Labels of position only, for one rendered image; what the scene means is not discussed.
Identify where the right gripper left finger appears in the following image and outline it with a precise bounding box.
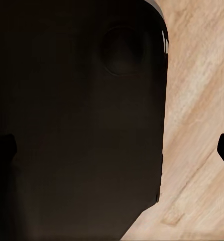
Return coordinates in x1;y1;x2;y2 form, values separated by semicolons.
0;134;17;179

